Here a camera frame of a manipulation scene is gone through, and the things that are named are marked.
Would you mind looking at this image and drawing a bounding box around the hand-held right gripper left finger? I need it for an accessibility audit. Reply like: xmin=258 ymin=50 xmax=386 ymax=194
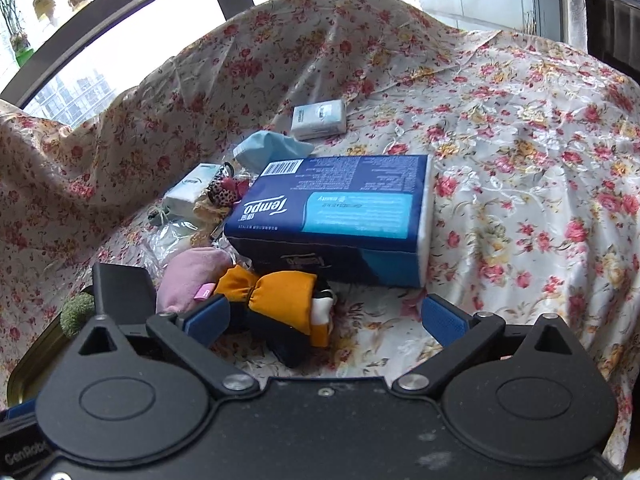
xmin=75 ymin=294 xmax=258 ymax=398

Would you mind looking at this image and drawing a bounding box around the large blue tissue pack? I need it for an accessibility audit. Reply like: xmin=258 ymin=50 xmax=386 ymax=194
xmin=223 ymin=154 xmax=435 ymax=289

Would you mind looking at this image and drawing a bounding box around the white lace curtain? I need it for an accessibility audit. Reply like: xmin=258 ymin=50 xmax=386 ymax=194
xmin=561 ymin=0 xmax=592 ymax=52

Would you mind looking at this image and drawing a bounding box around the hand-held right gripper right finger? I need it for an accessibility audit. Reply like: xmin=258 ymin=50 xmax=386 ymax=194
xmin=392 ymin=294 xmax=583 ymax=401

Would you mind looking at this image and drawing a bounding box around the clear plastic bag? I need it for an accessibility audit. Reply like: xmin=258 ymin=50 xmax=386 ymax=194
xmin=144 ymin=209 xmax=223 ymax=273

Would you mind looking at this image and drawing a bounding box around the pink cloth pouch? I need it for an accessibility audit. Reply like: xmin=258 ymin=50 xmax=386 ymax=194
xmin=155 ymin=246 xmax=234 ymax=317

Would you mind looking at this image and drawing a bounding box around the floral bed sheet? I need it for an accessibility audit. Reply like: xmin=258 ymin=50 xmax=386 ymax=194
xmin=0 ymin=0 xmax=640 ymax=473

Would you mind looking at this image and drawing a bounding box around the white tissue packet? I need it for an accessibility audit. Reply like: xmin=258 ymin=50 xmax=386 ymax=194
xmin=290 ymin=99 xmax=348 ymax=141
xmin=162 ymin=163 xmax=222 ymax=217

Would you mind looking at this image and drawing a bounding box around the plant in green pot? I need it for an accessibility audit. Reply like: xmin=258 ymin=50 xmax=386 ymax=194
xmin=0 ymin=0 xmax=37 ymax=69

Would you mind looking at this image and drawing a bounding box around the dark glass table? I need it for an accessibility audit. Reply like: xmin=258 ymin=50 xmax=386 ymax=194
xmin=584 ymin=0 xmax=640 ymax=83

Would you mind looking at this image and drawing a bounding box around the light blue herb sachet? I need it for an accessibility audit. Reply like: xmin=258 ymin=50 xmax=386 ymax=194
xmin=233 ymin=130 xmax=314 ymax=175

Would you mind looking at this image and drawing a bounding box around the gold metal tin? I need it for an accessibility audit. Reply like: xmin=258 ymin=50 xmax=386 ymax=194
xmin=6 ymin=329 xmax=73 ymax=410

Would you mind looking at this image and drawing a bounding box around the green fuzzy ball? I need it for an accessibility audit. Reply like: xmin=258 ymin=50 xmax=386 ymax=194
xmin=60 ymin=292 xmax=97 ymax=337

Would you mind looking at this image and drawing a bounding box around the orange and black plush toy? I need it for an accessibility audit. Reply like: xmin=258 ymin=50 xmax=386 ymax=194
xmin=214 ymin=264 xmax=337 ymax=368

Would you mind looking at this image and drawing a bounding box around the dark window frame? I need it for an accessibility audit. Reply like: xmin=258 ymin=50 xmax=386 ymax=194
xmin=0 ymin=0 xmax=257 ymax=108

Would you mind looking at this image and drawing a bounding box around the black storage box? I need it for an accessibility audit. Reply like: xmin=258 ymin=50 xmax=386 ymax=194
xmin=92 ymin=262 xmax=158 ymax=340

